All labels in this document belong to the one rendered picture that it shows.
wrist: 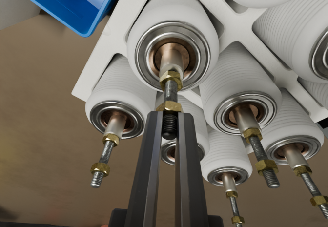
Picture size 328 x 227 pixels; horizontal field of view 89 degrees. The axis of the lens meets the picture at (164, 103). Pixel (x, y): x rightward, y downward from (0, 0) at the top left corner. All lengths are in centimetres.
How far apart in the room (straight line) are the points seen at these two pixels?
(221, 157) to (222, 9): 24
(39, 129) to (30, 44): 38
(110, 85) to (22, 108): 57
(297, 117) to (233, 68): 13
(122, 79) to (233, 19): 16
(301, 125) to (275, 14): 15
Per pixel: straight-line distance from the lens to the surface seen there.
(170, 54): 16
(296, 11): 23
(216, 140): 35
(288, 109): 32
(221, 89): 21
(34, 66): 61
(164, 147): 27
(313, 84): 34
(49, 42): 54
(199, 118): 29
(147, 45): 17
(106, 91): 22
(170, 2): 18
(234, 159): 34
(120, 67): 27
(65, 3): 39
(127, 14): 24
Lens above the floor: 41
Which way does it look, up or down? 49 degrees down
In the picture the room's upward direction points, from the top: 175 degrees counter-clockwise
